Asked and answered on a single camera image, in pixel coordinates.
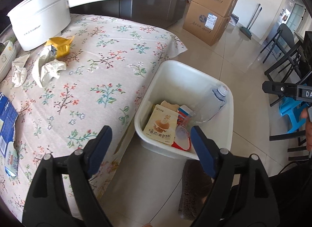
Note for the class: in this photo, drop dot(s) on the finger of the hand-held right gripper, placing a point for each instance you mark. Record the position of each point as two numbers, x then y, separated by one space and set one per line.
277 88

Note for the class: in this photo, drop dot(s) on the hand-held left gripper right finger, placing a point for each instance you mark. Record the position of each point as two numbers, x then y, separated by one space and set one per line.
204 151

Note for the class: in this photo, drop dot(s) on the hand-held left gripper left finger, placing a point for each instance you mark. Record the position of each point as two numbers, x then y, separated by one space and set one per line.
97 149

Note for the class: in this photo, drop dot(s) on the red bowl white lid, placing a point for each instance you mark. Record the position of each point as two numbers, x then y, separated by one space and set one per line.
181 141

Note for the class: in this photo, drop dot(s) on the orange white carton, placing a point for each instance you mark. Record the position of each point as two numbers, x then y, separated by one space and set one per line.
182 116

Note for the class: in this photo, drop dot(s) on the clear plastic bottle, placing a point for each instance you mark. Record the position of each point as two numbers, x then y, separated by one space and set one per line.
212 105

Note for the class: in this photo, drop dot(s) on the cream bread pouch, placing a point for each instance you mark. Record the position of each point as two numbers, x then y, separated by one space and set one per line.
160 124

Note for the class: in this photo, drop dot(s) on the white brown paper bag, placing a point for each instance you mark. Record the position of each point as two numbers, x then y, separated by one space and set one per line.
169 105

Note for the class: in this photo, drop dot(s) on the white bin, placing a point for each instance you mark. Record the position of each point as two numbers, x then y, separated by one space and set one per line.
185 78

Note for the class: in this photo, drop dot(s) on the person's right hand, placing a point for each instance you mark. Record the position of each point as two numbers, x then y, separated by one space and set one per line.
309 136

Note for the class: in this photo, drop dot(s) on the person's left hand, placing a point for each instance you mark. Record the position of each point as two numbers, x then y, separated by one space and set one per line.
148 225

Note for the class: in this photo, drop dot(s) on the blue plastic stool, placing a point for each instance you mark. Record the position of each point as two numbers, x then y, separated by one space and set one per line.
291 112

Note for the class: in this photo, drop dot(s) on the black chair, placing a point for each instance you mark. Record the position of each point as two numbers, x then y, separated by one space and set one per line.
295 71
285 34

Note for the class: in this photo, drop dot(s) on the grey fuzzy mat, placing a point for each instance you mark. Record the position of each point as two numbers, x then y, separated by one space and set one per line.
195 188

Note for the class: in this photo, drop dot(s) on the broom and dustpan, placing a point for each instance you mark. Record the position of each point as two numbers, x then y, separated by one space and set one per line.
247 32

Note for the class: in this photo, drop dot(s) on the glass door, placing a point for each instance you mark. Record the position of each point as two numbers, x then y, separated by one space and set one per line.
296 10

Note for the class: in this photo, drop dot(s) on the small blue white box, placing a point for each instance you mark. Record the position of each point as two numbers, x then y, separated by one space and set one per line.
234 19

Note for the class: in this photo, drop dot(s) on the crumpled cream paper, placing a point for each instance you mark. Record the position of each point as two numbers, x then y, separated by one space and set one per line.
46 71

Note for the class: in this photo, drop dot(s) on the crumpled white tissue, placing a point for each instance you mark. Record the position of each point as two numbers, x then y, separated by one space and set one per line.
20 71

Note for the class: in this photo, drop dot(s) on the yellow foil wrapper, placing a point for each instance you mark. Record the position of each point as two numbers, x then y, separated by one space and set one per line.
59 45

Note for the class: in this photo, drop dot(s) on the white printed bowl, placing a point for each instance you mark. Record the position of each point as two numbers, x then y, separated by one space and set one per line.
7 58

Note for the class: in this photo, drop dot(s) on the white electric pot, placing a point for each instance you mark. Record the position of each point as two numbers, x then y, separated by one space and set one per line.
41 22

